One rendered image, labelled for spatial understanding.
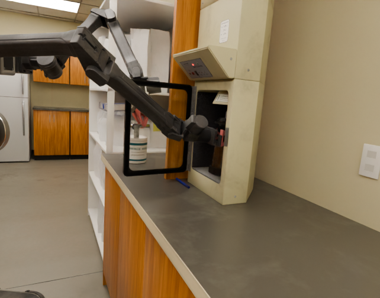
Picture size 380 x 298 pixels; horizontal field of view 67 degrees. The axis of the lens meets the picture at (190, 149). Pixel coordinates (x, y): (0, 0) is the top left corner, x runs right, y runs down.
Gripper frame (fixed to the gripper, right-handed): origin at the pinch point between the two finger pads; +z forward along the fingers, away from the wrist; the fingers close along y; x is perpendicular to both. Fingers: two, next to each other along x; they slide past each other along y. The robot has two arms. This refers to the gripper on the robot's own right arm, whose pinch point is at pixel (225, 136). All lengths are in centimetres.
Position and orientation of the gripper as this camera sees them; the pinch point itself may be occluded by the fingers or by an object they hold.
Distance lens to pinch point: 124.7
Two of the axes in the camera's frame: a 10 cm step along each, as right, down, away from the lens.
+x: -1.2, 9.8, 1.4
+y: -4.5, -1.8, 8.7
